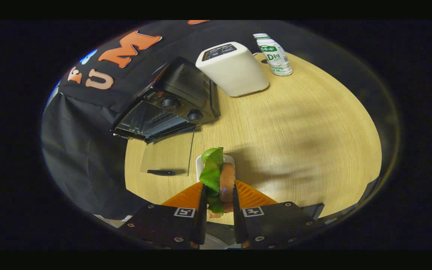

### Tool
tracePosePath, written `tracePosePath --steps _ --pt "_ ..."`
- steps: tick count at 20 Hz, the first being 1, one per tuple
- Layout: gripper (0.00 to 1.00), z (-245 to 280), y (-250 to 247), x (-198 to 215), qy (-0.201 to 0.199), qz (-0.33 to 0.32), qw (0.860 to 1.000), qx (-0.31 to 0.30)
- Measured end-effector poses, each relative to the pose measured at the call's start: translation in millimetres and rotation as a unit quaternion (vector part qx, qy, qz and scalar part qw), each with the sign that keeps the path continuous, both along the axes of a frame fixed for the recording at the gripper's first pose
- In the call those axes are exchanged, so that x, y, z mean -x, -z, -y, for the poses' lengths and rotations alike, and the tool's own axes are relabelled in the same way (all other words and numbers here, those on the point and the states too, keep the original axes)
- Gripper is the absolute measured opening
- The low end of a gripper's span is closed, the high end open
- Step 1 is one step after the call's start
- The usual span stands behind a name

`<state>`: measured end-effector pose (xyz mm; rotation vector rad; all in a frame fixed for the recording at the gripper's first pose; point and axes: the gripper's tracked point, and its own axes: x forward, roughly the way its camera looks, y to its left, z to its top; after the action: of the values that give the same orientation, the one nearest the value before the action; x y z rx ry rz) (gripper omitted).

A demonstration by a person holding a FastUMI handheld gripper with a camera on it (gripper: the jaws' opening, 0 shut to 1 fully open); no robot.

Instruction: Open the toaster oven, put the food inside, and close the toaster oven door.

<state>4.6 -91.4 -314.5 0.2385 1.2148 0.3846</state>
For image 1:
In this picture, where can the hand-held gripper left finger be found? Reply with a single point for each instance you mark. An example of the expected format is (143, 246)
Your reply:
(201, 221)

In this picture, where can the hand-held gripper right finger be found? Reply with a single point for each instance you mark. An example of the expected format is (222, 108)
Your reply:
(239, 221)

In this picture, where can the lettuce sandwich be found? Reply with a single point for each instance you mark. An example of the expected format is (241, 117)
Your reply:
(225, 180)

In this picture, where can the black toaster oven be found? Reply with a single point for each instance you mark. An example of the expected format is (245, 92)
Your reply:
(186, 86)

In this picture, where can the white pop-up toaster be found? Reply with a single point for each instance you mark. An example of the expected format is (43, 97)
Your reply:
(234, 71)

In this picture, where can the white rectangular tray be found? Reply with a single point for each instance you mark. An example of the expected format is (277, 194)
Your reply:
(198, 165)

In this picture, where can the white green-label bottle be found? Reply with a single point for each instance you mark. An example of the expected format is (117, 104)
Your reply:
(276, 56)

